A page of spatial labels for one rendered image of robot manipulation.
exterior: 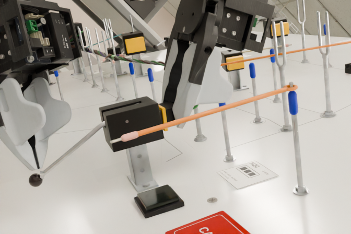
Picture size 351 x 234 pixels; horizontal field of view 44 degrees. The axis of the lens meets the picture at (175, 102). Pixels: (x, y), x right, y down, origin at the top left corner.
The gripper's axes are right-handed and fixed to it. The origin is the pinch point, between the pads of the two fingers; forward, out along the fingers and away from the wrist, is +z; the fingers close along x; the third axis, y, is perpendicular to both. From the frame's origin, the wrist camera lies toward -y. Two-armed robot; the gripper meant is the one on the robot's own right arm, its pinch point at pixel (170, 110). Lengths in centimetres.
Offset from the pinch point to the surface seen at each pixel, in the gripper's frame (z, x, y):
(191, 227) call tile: 5.4, -17.4, -3.1
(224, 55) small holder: -7.9, 24.8, 17.4
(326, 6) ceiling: -86, 314, 258
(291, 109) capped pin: -4.2, -12.6, 6.0
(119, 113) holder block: 0.9, -2.3, -6.2
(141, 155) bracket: 5.2, -1.1, -2.3
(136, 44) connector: -6, 54, 9
